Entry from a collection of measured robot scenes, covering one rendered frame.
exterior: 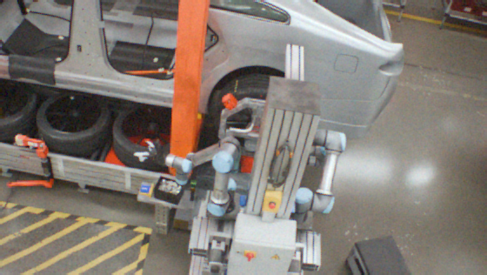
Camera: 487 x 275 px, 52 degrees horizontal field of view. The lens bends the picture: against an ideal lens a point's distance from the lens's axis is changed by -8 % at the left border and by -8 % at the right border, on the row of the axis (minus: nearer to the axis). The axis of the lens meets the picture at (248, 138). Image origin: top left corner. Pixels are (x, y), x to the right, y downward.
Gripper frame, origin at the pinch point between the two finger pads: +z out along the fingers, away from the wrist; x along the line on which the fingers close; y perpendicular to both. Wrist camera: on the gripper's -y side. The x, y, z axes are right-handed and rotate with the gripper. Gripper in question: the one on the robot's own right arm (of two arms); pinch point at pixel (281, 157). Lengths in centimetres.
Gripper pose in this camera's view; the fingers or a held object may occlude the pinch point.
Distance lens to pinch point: 397.5
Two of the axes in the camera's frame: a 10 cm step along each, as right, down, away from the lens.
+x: -1.1, 6.9, -7.2
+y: 1.3, -7.1, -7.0
